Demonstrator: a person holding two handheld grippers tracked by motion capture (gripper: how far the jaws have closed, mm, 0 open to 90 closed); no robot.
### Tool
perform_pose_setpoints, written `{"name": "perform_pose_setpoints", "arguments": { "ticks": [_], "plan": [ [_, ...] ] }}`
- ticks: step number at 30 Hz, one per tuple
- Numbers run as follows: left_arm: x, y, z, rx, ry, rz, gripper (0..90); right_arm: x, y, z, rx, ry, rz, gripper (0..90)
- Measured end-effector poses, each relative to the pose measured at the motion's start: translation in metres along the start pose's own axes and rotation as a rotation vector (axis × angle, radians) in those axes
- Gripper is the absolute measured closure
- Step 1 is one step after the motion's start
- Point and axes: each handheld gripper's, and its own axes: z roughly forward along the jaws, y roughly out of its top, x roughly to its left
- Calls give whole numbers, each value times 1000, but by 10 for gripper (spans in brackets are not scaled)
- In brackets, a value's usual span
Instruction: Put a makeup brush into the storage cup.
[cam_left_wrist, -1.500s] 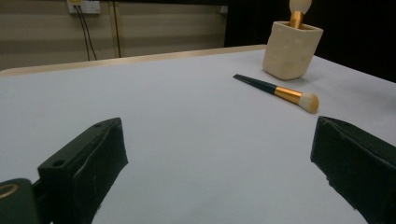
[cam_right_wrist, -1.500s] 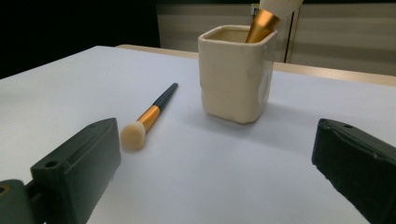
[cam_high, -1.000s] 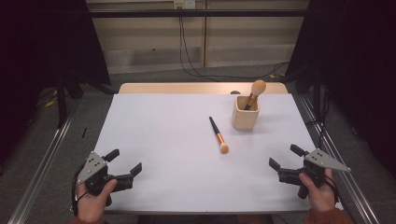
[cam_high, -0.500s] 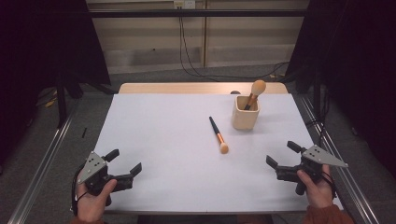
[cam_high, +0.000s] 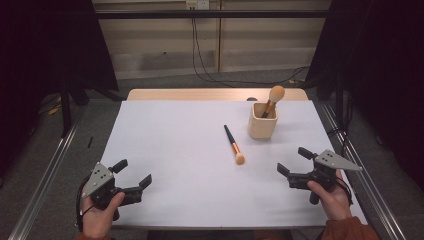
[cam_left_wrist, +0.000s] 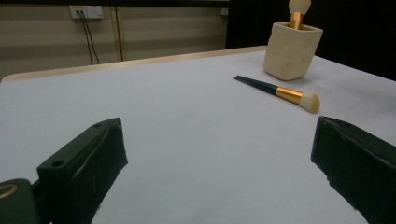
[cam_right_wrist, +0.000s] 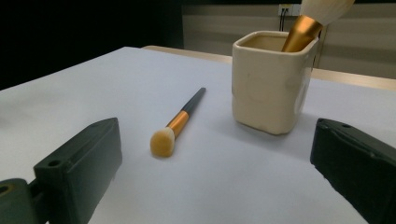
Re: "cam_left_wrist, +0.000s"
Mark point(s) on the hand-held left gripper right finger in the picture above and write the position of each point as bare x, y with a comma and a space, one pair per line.
358, 161

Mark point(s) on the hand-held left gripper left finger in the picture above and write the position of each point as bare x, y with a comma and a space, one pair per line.
84, 168

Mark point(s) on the cream ceramic square cup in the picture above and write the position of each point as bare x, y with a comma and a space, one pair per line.
289, 53

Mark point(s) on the makeup brush with gold ferrule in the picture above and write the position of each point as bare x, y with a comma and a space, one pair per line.
288, 95
296, 20

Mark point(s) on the white wall socket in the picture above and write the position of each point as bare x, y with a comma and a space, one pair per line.
91, 11

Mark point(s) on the black curtain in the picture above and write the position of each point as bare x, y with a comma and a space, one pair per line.
351, 28

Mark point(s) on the vertical wooden wall strip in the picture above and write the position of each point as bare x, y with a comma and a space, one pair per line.
115, 34

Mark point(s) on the small white wall box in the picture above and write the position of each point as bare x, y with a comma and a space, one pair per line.
224, 11

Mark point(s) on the wooden table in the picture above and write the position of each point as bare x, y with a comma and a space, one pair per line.
124, 64

